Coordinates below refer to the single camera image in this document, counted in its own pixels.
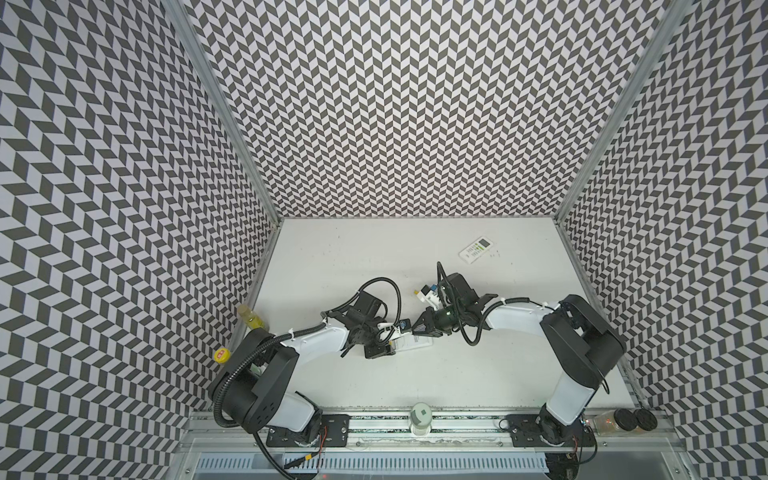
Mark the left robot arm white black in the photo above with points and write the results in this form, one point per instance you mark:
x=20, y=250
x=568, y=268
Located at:
x=251, y=389

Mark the yellow-green bottle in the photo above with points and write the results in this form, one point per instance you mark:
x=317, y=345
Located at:
x=249, y=317

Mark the black round cap outer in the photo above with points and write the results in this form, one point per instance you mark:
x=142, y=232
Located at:
x=646, y=420

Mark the black round cap inner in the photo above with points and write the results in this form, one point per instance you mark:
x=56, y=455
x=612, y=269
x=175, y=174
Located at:
x=625, y=420

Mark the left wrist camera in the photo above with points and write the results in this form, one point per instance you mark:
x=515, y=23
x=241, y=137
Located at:
x=399, y=327

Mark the black round cap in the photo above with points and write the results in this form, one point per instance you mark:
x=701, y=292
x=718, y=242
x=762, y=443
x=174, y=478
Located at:
x=625, y=420
x=646, y=420

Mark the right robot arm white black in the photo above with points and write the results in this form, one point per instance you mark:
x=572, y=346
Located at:
x=586, y=345

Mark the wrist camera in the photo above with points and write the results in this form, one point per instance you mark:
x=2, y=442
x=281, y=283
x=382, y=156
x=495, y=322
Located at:
x=429, y=296
x=399, y=327

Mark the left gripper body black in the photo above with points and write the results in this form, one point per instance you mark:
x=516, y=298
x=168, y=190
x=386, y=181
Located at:
x=371, y=336

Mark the white green cylinder on rail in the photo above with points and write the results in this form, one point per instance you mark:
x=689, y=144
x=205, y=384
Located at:
x=420, y=418

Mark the red jar yellow lid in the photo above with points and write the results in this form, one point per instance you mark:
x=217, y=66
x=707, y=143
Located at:
x=222, y=355

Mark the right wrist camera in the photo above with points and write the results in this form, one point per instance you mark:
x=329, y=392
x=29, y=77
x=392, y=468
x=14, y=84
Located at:
x=429, y=296

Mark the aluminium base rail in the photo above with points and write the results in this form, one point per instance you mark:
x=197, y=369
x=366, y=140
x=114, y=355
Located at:
x=483, y=429

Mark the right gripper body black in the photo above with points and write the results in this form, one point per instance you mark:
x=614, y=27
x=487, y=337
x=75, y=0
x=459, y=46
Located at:
x=429, y=321

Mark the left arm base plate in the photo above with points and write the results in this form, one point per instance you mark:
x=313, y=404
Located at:
x=327, y=429

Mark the white remote control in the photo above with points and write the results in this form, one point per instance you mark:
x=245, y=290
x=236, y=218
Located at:
x=410, y=342
x=475, y=250

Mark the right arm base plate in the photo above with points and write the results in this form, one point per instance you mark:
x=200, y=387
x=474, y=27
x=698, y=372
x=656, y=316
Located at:
x=522, y=429

